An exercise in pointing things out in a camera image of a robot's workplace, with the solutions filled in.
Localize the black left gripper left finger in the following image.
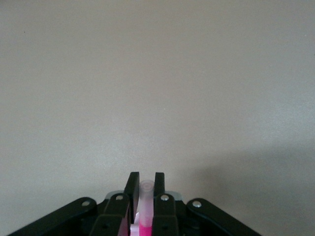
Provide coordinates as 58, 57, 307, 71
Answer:
91, 172, 141, 236

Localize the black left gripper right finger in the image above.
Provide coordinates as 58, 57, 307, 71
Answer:
151, 173, 178, 236

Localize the pink marker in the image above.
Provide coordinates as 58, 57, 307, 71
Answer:
130, 179, 156, 236

